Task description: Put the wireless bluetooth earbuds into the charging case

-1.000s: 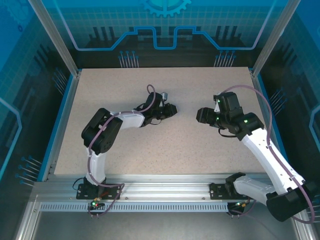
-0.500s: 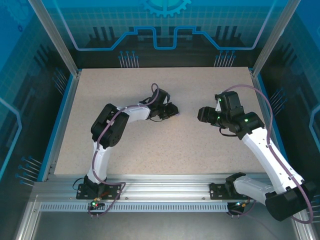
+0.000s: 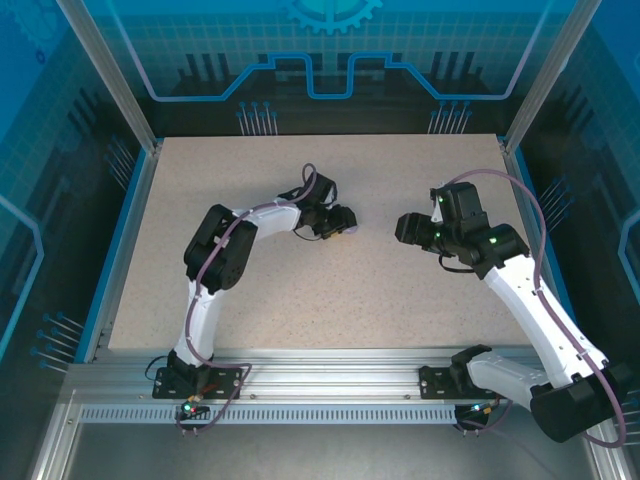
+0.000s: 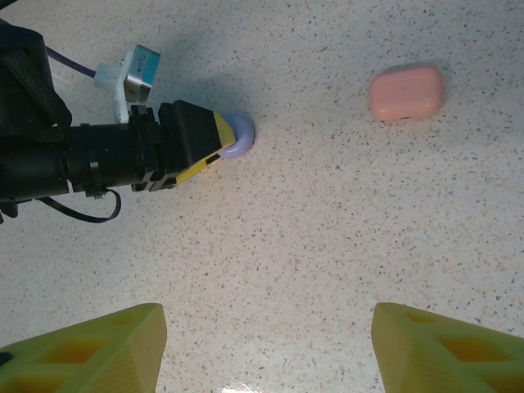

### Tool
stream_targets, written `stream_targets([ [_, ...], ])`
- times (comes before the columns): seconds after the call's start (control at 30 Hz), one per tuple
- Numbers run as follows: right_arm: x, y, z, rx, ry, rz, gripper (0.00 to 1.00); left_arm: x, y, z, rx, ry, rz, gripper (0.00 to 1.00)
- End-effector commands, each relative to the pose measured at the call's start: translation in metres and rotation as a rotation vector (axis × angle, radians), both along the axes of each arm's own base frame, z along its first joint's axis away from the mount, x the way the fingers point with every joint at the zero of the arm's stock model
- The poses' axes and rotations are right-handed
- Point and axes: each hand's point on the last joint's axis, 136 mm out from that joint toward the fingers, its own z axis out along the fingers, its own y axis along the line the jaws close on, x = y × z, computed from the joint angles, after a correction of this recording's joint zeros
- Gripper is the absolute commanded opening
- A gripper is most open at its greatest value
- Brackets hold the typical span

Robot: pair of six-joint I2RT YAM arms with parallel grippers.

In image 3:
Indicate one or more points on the aluminium front frame beam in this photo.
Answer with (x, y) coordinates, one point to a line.
(325, 375)

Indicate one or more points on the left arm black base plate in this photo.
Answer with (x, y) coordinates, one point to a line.
(225, 375)

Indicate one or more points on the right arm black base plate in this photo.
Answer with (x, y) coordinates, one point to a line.
(435, 382)

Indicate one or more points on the right aluminium side rail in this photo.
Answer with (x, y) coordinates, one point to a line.
(523, 200)

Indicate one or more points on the aluminium frame post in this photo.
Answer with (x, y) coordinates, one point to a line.
(117, 80)
(541, 80)

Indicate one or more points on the left aluminium frame post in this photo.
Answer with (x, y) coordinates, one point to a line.
(117, 80)

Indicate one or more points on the aluminium side rail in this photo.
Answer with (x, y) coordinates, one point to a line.
(134, 215)
(523, 200)

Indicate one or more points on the aluminium lower frame rail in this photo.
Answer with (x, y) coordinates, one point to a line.
(57, 440)
(607, 460)

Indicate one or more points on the right aluminium frame post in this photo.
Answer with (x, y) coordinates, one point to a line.
(541, 80)

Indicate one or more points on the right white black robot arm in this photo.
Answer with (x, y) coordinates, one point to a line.
(515, 300)

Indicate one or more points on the left aluminium side rail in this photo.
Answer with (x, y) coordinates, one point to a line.
(134, 215)

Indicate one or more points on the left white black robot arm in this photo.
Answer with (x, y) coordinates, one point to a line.
(210, 320)

